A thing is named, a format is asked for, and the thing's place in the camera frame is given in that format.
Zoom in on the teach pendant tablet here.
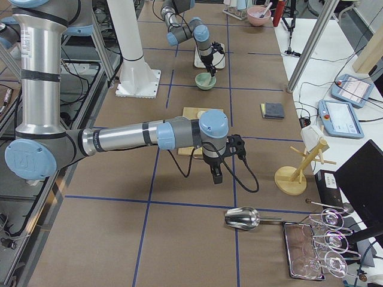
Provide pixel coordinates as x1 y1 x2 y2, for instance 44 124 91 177
318 100 364 139
331 74 374 108

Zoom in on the bamboo cutting board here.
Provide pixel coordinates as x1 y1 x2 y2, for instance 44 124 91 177
183 107 225 158

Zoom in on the long bar spoon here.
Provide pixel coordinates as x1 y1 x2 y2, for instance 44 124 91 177
305 198 355 214

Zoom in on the wooden cup tree stand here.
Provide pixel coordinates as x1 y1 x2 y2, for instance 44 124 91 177
274 138 336 196

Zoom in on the white paper box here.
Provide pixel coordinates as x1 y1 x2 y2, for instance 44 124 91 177
300 125 324 152

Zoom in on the pink ice bowl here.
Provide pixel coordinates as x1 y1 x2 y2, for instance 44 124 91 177
247 6 271 26

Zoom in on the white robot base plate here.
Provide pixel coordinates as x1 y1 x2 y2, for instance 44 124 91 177
115 68 161 99

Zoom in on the mint green bowl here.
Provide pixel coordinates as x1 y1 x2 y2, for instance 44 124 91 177
194 72 217 90

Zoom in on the clear wine glass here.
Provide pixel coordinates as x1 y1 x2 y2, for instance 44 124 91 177
290 251 361 280

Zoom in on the aluminium frame post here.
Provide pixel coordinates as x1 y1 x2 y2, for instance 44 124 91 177
287 0 339 93

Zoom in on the black wooden glass tray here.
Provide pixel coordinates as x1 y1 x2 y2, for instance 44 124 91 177
282 222 325 281

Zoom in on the far teach pendant tablet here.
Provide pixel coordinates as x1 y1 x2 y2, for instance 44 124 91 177
331 74 374 108

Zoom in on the steel ice scoop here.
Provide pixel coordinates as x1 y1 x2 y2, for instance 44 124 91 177
224 206 283 230

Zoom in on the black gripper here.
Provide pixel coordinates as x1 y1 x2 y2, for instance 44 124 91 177
200 54 216 77
203 157 223 184

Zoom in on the translucent white spoon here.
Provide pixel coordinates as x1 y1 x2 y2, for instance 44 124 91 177
203 75 212 87

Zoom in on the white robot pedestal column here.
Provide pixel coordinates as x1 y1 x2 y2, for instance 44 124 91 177
107 0 144 62

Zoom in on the cream bear serving tray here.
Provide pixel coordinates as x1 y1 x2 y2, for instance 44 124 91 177
194 43 226 69

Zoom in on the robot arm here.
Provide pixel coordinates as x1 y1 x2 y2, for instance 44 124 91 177
160 1 217 77
5 1 229 184

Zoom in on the grey folded cloth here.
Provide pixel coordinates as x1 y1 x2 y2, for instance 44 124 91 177
260 102 285 119

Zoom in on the black computer monitor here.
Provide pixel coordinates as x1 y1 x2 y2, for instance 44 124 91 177
335 139 382 245

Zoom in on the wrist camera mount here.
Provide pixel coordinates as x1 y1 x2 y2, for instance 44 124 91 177
211 42 224 54
226 134 246 161

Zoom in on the black tripod stand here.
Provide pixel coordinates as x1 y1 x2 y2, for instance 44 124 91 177
282 0 301 57

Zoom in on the pastel cup rack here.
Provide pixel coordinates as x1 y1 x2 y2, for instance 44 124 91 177
223 0 247 20

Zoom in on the near teach pendant tablet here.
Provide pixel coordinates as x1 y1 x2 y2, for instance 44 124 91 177
318 100 364 139

